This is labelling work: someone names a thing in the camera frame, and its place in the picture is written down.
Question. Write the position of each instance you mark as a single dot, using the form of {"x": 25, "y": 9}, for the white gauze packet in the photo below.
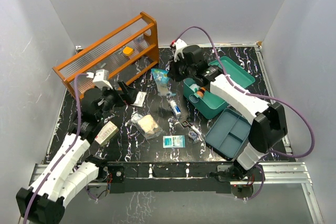
{"x": 140, "y": 99}

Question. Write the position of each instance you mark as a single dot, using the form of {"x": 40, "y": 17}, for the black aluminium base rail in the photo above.
{"x": 128, "y": 177}

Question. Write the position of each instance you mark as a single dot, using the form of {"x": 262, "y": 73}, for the cream medicine carton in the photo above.
{"x": 106, "y": 134}

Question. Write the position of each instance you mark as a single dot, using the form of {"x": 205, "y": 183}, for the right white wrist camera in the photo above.
{"x": 178, "y": 45}

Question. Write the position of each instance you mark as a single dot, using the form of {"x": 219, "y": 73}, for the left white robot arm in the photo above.
{"x": 46, "y": 199}

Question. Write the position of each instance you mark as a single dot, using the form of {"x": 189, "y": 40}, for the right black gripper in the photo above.
{"x": 172, "y": 72}

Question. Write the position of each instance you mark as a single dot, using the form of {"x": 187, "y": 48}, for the teal white sachet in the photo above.
{"x": 174, "y": 141}

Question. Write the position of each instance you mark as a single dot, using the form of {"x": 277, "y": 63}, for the yellow-orange small block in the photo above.
{"x": 128, "y": 51}

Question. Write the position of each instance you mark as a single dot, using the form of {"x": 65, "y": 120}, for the orange wooden shelf rack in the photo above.
{"x": 139, "y": 33}

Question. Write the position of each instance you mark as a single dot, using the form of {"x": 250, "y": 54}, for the black handled scissors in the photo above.
{"x": 190, "y": 125}

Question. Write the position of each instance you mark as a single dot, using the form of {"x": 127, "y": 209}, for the blue-grey divider tray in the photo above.
{"x": 228, "y": 134}

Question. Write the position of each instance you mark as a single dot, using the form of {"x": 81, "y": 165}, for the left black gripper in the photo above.
{"x": 130, "y": 98}

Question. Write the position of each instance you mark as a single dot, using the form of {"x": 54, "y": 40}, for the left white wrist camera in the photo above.
{"x": 100, "y": 78}

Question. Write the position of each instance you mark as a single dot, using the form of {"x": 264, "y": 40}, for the white teal bottle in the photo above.
{"x": 194, "y": 88}

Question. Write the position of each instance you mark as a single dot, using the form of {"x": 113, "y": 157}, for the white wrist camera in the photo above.
{"x": 100, "y": 78}
{"x": 178, "y": 45}

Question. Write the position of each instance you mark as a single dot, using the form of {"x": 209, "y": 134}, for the blue white pouch packet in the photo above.
{"x": 162, "y": 80}

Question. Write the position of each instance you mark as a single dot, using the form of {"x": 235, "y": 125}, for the white blue bandage roll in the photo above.
{"x": 175, "y": 109}

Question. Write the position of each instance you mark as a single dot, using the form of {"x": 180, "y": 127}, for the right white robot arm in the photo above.
{"x": 268, "y": 121}

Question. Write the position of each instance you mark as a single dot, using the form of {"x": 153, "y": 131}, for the small tape roll bag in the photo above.
{"x": 193, "y": 136}

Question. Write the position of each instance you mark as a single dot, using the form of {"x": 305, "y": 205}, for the brown medicine bottle orange cap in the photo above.
{"x": 201, "y": 92}

